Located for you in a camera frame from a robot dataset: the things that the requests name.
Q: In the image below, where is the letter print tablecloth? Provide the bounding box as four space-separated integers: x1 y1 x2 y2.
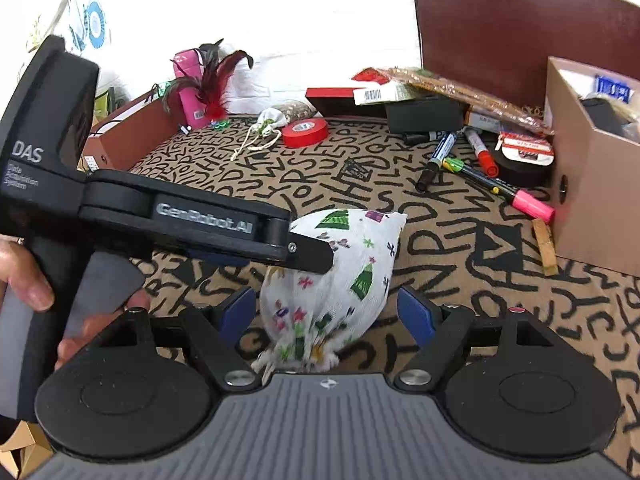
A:
82 115 640 476

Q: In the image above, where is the red packet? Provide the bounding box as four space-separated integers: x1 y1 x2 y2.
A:
351 66 390 84

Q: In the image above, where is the beige cardboard box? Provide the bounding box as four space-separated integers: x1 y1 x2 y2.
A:
532 56 640 278

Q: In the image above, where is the tan cardboard box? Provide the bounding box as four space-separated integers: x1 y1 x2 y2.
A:
0 420 53 480

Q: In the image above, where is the brown cardboard box lid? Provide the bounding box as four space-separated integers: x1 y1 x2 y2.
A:
82 90 183 171

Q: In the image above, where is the red black feather toy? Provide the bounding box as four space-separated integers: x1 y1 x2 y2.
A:
160 39 255 129

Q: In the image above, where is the blue label marker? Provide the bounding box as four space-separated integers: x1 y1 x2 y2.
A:
416 131 458 192

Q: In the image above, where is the clear brown snack packet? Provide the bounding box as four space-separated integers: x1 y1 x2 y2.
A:
375 66 556 137

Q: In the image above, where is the mesh bag of dried bits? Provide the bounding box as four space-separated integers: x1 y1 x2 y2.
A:
275 101 314 119

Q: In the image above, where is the wooden clothespin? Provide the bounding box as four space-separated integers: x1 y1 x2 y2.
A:
531 218 560 277

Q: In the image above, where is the blue flower wall poster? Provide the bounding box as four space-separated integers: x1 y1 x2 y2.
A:
62 0 110 52

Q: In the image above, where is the white printed drawstring pouch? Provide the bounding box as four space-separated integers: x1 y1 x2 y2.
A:
252 207 408 376

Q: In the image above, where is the white printed card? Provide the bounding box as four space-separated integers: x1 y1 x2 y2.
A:
465 110 506 130

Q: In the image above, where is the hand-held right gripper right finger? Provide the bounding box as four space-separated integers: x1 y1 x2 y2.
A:
395 286 563 391

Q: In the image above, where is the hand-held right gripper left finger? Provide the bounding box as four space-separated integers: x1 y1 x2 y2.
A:
92 287 263 392

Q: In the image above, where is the black case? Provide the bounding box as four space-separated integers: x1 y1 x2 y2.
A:
580 96 640 141

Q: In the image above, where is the white barcode packet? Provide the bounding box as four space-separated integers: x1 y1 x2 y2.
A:
353 84 418 107

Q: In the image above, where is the brown wooden board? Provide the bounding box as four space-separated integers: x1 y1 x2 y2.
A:
413 0 640 111

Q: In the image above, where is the person's left hand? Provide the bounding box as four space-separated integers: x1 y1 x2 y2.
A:
0 237 151 371

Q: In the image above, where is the white marker with red cap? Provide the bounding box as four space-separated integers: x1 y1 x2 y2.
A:
462 126 499 174

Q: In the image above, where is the black box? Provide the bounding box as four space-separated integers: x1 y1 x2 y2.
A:
386 99 467 134

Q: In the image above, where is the red flat box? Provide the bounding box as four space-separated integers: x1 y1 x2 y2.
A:
305 87 357 117

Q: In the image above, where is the blue packet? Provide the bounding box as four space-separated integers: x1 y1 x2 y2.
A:
595 75 630 99

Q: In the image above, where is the black marker with pink cap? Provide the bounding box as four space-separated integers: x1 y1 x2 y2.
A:
442 156 557 224

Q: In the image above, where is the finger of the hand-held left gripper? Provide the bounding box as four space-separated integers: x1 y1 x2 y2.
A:
286 230 335 275
187 247 252 268

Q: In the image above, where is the pink bottle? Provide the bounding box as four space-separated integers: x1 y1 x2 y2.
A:
172 49 213 130

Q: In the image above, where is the small white drawstring pouch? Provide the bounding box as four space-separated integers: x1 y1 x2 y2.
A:
232 108 290 162

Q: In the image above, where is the red tape roll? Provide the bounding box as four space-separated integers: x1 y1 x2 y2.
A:
281 117 329 149

